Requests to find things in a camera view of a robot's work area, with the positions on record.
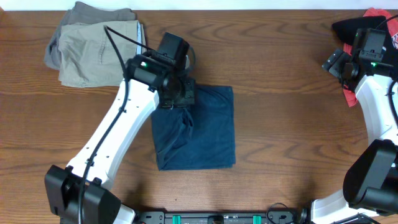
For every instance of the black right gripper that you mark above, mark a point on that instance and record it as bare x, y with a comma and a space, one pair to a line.
333, 62

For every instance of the khaki folded shorts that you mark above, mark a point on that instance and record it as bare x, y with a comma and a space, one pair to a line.
87, 56

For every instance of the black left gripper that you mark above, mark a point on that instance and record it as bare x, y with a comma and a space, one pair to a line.
181, 93

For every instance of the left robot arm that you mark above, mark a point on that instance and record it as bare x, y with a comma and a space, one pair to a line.
81, 191

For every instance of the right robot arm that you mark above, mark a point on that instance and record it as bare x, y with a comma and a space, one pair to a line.
370, 185

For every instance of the navy blue shorts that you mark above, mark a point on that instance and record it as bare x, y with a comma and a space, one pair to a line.
200, 136

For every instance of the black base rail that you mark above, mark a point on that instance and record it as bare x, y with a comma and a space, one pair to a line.
278, 216

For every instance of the black garment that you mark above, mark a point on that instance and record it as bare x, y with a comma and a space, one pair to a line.
346, 31

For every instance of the grey folded garment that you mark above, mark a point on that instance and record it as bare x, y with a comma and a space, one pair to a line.
81, 13

